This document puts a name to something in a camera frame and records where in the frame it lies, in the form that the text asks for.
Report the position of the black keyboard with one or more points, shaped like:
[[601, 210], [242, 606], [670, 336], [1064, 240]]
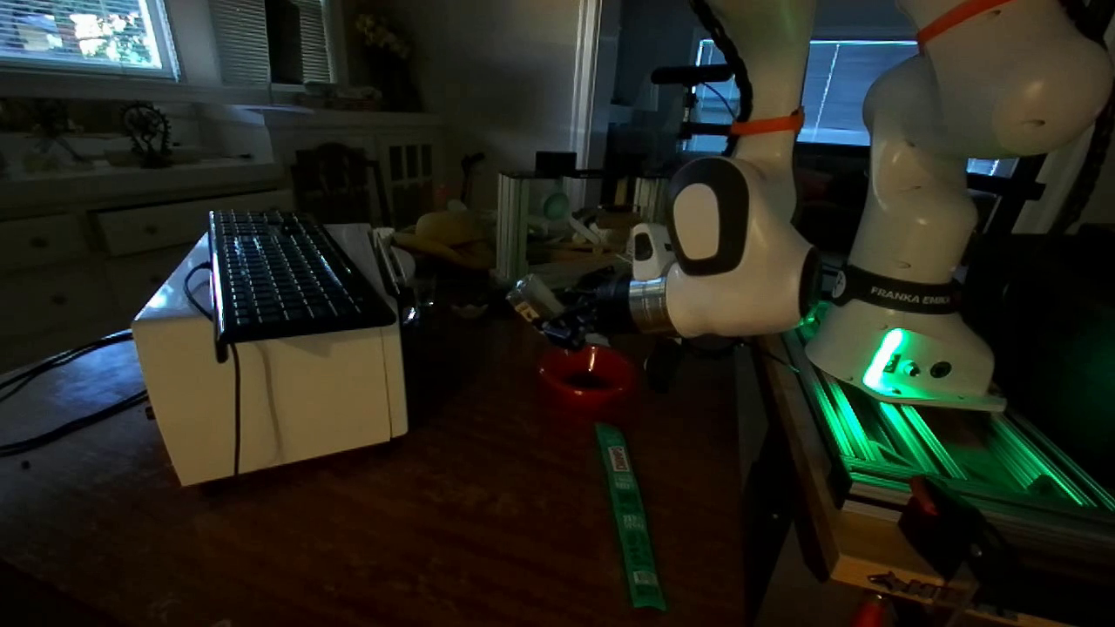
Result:
[[285, 275]]

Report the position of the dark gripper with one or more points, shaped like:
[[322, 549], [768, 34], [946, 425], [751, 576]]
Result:
[[590, 311]]

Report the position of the green flat package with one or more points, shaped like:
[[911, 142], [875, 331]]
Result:
[[630, 521]]

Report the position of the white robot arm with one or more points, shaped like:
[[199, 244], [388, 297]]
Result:
[[992, 79]]

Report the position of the robot mounting base frame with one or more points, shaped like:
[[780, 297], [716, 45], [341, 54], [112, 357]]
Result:
[[965, 513]]

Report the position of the white microwave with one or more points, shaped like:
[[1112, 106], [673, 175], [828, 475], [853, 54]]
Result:
[[269, 403]]

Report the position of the salt shaker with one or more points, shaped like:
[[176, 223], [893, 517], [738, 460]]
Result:
[[535, 301]]

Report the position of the red bowl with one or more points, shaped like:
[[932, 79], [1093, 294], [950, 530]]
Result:
[[590, 381]]

